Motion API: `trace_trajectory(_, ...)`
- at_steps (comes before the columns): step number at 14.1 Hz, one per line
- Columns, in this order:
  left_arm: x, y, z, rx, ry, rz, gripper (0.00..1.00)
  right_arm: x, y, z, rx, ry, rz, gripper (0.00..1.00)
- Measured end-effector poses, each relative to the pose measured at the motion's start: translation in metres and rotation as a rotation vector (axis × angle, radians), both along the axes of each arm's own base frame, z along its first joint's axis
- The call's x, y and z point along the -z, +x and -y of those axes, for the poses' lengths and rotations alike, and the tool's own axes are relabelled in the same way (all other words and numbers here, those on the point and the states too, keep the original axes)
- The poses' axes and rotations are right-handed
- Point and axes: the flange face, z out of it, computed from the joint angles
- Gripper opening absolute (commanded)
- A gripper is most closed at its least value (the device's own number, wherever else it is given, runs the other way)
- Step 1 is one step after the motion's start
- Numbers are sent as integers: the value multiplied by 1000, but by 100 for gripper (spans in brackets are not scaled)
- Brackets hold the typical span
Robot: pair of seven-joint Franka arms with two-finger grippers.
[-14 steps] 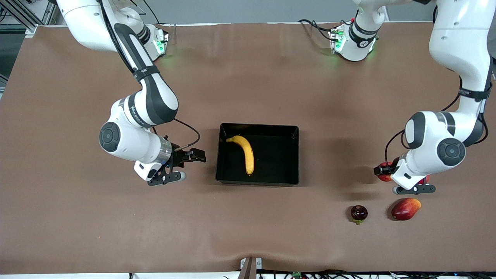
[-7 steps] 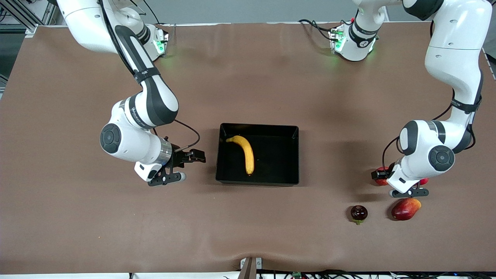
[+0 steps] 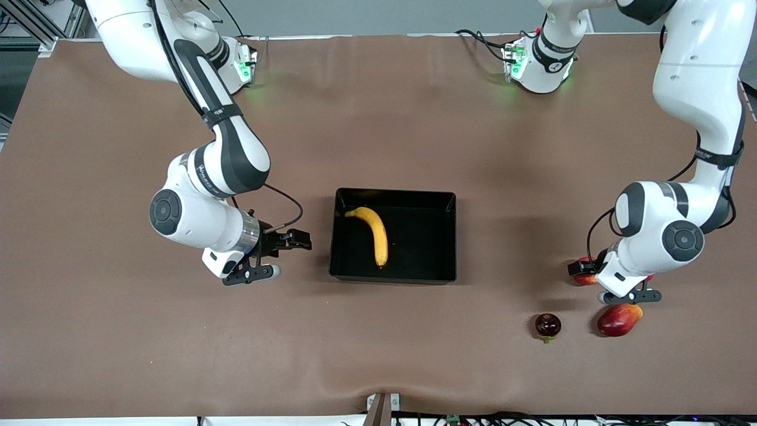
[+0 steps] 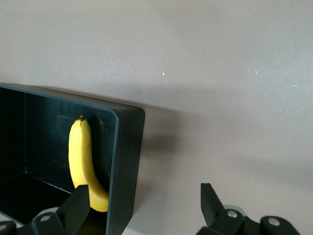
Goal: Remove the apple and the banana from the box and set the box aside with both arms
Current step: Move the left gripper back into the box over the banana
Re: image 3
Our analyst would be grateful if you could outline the red yellow apple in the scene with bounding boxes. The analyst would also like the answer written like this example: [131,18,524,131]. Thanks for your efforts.
[572,256,599,287]

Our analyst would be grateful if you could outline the yellow banana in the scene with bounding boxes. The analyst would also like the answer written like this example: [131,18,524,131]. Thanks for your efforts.
[345,206,389,270]

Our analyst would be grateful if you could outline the black plastic tray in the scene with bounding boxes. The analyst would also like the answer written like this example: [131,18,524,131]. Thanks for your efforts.
[329,188,458,285]

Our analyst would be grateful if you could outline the red mango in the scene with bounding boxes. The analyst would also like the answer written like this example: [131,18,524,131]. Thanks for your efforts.
[597,303,643,338]

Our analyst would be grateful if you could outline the dark purple mangosteen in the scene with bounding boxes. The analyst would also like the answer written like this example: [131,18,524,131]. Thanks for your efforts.
[535,313,562,344]

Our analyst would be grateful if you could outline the brown table mat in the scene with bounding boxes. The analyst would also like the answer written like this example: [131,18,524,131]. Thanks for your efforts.
[0,33,757,418]

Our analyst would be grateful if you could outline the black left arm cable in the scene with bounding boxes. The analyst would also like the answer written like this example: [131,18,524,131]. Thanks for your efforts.
[587,24,747,264]

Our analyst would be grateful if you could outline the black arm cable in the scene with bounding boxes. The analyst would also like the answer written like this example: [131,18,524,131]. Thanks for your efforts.
[587,24,747,264]
[148,0,304,233]

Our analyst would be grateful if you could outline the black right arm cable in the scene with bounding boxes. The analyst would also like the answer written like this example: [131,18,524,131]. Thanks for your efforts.
[148,0,304,233]

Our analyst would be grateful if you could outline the aluminium profile frame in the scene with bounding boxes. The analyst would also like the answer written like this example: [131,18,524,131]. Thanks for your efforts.
[739,76,757,123]
[0,0,80,57]

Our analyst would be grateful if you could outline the thin black base cable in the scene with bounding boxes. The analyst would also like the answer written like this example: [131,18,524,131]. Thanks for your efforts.
[201,0,246,39]

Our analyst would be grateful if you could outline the black base cable bundle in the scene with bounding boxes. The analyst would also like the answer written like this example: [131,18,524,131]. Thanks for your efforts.
[454,28,510,63]

